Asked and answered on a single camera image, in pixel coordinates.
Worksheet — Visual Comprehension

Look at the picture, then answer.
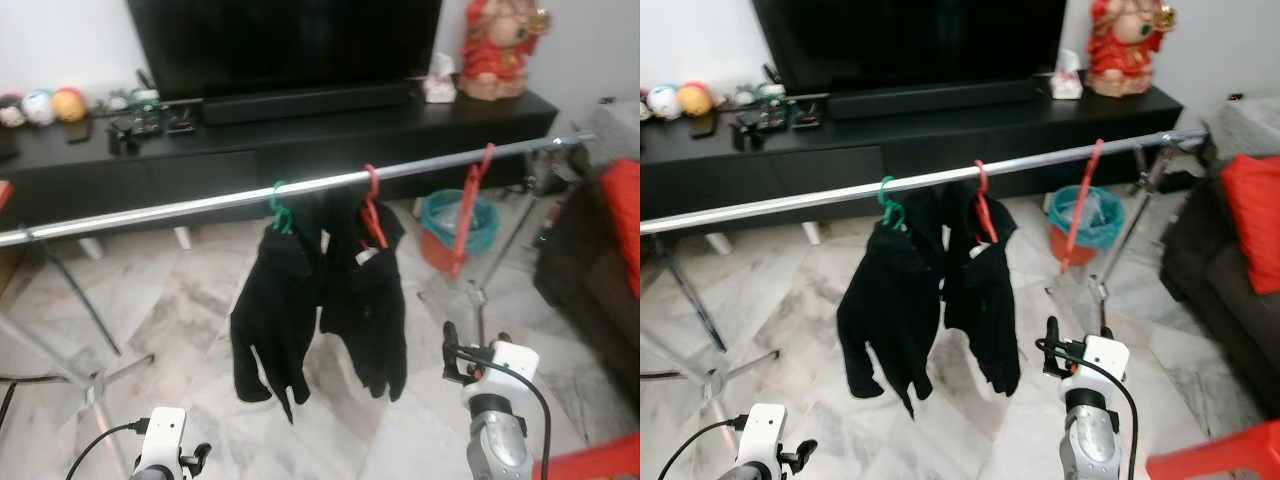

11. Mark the white round face toy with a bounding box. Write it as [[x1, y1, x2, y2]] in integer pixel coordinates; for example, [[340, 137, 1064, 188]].
[[648, 85, 684, 121], [22, 89, 57, 127]]

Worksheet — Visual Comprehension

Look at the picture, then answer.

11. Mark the black TV console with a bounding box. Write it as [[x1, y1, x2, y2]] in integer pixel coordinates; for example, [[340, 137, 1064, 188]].
[[0, 88, 559, 233], [640, 85, 1185, 226]]

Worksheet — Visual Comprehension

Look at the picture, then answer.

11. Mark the black television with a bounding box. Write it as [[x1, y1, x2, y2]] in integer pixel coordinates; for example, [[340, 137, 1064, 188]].
[[125, 0, 444, 102], [752, 0, 1069, 96]]

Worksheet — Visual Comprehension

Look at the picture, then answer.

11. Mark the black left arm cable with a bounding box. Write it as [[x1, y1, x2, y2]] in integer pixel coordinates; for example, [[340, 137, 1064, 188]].
[[657, 415, 747, 480], [65, 418, 151, 480]]

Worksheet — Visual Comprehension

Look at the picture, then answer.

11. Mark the side table with lace cloth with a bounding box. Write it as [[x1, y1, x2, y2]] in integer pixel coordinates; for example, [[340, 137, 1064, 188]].
[[1203, 95, 1280, 161], [572, 98, 641, 161]]

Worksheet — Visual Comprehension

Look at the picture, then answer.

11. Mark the bare thin red hanger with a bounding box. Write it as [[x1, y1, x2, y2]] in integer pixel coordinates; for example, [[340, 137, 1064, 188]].
[[447, 143, 497, 279], [1062, 138, 1107, 273]]

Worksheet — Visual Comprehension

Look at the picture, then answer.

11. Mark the black desk gadget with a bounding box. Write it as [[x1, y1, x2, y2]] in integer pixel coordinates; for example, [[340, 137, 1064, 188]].
[[105, 100, 198, 154], [730, 97, 823, 151]]

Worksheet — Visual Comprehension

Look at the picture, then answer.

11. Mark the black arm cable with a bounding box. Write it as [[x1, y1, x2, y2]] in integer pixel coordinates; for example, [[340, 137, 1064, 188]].
[[657, 415, 747, 480], [445, 345, 554, 480], [1036, 340, 1141, 480], [65, 418, 151, 480]]

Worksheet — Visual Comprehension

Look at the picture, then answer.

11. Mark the dark grey sofa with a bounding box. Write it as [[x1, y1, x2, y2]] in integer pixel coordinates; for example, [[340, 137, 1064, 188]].
[[1160, 150, 1280, 401], [533, 158, 641, 413]]

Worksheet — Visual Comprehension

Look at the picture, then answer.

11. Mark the orange bin with teal bag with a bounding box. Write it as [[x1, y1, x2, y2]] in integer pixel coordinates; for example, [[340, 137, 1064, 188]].
[[1047, 185, 1127, 267], [419, 189, 500, 273]]

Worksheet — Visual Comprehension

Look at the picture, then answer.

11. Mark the red cushion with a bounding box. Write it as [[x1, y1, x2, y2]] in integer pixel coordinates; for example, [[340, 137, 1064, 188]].
[[600, 158, 641, 301], [1220, 153, 1280, 269]]

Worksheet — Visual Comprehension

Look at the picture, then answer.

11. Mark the white tissue box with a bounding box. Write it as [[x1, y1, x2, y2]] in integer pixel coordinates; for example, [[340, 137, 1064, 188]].
[[423, 53, 459, 104], [1050, 50, 1085, 100]]

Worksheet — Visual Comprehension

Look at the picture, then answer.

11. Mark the dark navy shirt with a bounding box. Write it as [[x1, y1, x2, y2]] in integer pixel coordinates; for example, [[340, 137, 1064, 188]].
[[940, 182, 1022, 398], [318, 188, 409, 403]]

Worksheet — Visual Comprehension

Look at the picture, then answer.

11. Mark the black shirt with green logo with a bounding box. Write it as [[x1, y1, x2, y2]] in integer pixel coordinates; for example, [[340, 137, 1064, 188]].
[[838, 187, 946, 419], [230, 192, 329, 424]]

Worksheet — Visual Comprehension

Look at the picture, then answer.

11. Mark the red and gold figurine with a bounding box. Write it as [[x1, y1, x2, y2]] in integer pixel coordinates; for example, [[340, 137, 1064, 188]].
[[460, 0, 553, 102], [1087, 0, 1179, 98]]

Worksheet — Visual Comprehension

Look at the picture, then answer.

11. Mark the red plastic stool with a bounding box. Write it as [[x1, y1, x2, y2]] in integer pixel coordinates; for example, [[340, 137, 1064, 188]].
[[1145, 420, 1280, 480], [530, 432, 641, 480]]

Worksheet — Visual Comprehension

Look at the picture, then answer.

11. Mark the orange round face toy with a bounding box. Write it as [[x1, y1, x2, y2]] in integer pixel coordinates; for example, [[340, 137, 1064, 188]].
[[678, 82, 715, 118], [52, 87, 89, 124]]

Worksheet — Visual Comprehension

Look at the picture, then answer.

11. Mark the green plastic hanger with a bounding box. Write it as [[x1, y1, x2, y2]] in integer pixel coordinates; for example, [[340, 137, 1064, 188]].
[[877, 176, 907, 230], [268, 181, 297, 237]]

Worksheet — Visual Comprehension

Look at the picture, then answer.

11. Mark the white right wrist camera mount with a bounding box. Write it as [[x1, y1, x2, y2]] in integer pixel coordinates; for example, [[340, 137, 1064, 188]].
[[1080, 335, 1132, 384], [487, 340, 542, 387]]

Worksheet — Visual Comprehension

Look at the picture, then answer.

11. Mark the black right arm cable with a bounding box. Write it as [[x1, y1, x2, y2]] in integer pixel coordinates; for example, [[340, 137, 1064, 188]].
[[1036, 340, 1141, 480], [445, 345, 554, 480]]

